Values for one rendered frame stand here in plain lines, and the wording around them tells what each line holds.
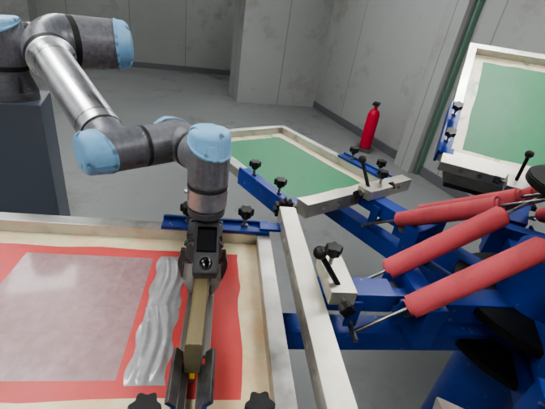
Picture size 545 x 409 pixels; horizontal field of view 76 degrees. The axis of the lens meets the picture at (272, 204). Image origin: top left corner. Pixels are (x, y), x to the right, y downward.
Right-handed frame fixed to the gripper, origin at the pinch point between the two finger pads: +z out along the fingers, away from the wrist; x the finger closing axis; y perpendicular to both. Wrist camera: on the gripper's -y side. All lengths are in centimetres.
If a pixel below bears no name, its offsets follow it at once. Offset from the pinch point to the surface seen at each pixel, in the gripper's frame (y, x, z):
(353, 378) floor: 48, -76, 101
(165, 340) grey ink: -8.8, 6.2, 4.9
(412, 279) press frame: 2.0, -48.7, -4.1
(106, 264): 13.6, 23.8, 5.4
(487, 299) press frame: 0, -68, -1
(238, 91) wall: 603, -25, 80
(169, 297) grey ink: 2.6, 7.2, 4.7
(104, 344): -9.5, 17.3, 5.4
